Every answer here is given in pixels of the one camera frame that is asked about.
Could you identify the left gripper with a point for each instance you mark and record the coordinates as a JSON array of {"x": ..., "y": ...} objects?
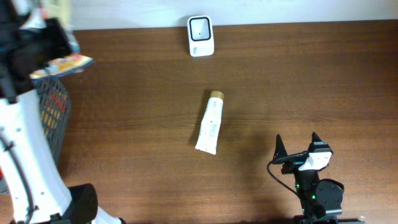
[{"x": 61, "y": 47}]

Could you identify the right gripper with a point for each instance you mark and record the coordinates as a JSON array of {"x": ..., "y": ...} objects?
[{"x": 292, "y": 163}]

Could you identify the yellow snack bag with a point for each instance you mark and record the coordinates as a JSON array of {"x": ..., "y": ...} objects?
[{"x": 66, "y": 65}]

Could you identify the white tube with tan cap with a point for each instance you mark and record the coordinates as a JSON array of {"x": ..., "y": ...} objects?
[{"x": 211, "y": 123}]

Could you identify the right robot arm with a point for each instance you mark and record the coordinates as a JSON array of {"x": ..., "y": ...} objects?
[{"x": 320, "y": 199}]

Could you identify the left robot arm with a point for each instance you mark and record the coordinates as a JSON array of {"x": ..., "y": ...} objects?
[{"x": 39, "y": 195}]

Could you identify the white barcode scanner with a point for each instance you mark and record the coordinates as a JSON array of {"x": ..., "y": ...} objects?
[{"x": 200, "y": 36}]

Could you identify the grey plastic basket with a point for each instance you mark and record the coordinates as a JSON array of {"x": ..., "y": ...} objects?
[{"x": 56, "y": 139}]

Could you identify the items inside basket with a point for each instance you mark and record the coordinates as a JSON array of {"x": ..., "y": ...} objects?
[{"x": 53, "y": 108}]

